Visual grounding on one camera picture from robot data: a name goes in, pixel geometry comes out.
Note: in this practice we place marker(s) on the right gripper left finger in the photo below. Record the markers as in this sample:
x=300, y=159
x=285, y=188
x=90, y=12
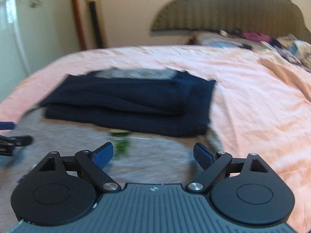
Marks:
x=92, y=164

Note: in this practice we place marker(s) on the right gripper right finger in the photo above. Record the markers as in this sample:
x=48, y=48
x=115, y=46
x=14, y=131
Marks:
x=214, y=165

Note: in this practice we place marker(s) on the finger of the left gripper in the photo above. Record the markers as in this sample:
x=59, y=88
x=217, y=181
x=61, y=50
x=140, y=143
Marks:
x=8, y=144

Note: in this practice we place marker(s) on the grey knitted sweater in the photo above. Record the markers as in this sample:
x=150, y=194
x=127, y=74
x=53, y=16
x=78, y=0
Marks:
x=127, y=157

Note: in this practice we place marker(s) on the navy blue garment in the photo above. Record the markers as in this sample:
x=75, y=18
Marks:
x=176, y=107

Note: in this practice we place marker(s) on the pile of light clothes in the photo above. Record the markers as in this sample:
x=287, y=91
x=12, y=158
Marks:
x=293, y=50

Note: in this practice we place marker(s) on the pink bed sheet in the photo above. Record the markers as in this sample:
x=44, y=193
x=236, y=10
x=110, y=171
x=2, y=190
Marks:
x=252, y=109

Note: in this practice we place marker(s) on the peach blanket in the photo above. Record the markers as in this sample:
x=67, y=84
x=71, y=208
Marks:
x=289, y=73

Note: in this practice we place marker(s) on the white glass wardrobe door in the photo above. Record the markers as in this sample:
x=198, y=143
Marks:
x=34, y=33

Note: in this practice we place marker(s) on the gold tower fan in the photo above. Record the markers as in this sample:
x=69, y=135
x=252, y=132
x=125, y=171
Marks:
x=97, y=24

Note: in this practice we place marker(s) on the magenta garment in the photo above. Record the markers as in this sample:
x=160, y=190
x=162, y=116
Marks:
x=256, y=37

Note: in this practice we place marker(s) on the olive upholstered headboard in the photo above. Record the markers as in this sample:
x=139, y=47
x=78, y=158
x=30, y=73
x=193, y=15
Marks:
x=274, y=18

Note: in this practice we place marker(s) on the brown wooden door frame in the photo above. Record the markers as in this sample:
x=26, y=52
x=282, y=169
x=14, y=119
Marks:
x=78, y=25

